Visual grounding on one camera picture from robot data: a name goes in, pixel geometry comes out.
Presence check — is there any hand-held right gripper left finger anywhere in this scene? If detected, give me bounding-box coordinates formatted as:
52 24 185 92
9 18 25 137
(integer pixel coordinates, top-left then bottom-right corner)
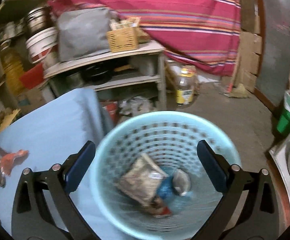
12 141 103 240

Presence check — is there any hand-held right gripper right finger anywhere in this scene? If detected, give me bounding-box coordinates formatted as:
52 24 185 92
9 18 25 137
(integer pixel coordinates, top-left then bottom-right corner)
196 140 286 240

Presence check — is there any orange brown snack wrapper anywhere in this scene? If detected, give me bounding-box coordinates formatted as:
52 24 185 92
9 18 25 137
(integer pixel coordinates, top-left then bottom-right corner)
0 149 29 176

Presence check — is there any purple silver wrapper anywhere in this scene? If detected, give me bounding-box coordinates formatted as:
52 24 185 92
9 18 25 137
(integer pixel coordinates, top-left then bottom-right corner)
172 169 192 197

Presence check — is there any blue plastic bag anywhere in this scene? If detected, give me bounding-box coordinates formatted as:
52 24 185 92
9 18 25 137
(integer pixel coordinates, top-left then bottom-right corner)
156 172 193 205

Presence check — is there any beige printed wrapper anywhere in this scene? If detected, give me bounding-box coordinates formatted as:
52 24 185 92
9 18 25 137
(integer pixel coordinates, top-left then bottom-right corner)
116 154 169 205

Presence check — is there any red chip packet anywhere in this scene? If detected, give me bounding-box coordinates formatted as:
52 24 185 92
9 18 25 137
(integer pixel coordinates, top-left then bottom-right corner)
150 197 172 217

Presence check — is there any light blue plastic basket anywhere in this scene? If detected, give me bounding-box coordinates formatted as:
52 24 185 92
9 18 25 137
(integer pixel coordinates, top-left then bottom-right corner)
89 112 243 239

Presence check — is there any blue tablecloth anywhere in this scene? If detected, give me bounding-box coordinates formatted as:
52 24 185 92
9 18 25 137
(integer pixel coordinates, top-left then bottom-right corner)
0 88 115 240

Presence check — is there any white appliance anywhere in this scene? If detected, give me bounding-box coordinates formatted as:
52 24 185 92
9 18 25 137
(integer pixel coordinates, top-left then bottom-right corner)
268 120 290 223

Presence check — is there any straw broom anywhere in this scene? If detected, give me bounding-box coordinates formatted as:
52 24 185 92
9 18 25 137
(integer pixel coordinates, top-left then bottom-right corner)
224 52 251 99

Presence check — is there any yellow label jar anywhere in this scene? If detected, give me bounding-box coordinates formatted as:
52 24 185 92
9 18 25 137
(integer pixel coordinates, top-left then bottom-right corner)
176 66 197 105

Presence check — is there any crumpled plastic bag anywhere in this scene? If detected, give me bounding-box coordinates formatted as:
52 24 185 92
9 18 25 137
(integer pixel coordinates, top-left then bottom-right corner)
117 97 156 116

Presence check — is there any yellow oil bottle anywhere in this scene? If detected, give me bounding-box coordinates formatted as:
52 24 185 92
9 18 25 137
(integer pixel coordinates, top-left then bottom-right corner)
2 52 24 93

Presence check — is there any dark pan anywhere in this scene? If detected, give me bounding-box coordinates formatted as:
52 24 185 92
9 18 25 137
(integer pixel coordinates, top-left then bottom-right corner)
82 64 113 83

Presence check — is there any low grey shelf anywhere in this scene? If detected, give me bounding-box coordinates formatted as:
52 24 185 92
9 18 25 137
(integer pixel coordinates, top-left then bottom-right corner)
43 40 167 110

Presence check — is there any stack of cardboard boxes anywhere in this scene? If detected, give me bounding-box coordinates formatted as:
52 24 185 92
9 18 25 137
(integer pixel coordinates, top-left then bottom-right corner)
240 0 263 93

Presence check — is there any white plastic bucket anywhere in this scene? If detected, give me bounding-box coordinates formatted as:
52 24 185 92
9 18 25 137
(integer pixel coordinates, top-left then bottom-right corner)
25 27 59 64

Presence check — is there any grey fabric bag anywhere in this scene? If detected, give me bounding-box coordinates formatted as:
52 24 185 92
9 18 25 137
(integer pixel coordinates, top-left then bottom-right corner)
57 7 119 62

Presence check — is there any wooden utensil holder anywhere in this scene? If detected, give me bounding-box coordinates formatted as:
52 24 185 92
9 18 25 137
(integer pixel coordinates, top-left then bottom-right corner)
106 17 141 53

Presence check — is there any grey metal door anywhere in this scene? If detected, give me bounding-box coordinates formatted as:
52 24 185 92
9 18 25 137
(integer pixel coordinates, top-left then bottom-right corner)
255 0 290 111

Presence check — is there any metal cooking pot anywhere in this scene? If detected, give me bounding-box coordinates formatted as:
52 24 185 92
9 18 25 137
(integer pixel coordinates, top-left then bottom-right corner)
25 6 52 37

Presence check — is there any red striped cloth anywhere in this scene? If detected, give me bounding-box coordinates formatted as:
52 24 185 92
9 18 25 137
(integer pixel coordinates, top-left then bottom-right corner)
42 0 243 77

